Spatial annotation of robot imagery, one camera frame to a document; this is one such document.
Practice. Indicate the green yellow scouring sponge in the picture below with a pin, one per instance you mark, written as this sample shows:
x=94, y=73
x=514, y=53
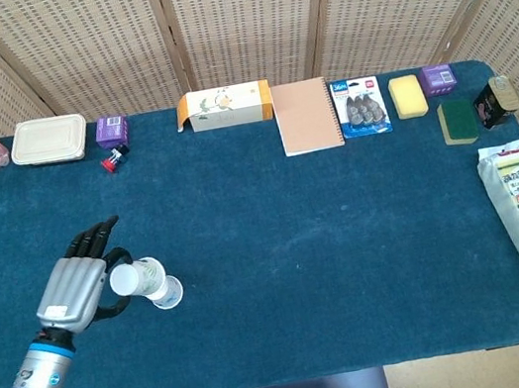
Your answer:
x=459, y=121

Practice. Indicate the white orange tissue box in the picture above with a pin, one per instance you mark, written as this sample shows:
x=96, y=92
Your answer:
x=224, y=106

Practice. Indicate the beige lidded food container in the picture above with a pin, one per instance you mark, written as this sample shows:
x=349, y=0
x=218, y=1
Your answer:
x=49, y=139

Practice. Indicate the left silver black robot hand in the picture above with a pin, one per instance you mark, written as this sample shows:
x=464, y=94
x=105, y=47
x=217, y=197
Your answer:
x=73, y=292

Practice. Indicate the black tin gold lid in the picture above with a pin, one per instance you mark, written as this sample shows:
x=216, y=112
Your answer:
x=495, y=104

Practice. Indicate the blue felt table cover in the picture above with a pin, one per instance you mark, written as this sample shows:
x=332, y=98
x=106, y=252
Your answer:
x=265, y=228

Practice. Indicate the red black stamp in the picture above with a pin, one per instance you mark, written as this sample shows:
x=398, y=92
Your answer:
x=115, y=159

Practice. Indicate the correction tape blister pack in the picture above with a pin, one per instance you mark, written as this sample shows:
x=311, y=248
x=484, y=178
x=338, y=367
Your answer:
x=361, y=108

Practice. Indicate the purple box with barcode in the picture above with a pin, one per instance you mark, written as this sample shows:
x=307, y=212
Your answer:
x=111, y=131

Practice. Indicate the purple box grey label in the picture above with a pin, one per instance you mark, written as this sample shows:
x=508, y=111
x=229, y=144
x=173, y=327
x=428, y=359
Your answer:
x=439, y=79

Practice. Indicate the bamboo folding screen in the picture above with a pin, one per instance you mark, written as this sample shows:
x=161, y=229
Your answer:
x=233, y=17

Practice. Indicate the orange spiral notebook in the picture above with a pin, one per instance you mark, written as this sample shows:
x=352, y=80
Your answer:
x=307, y=115

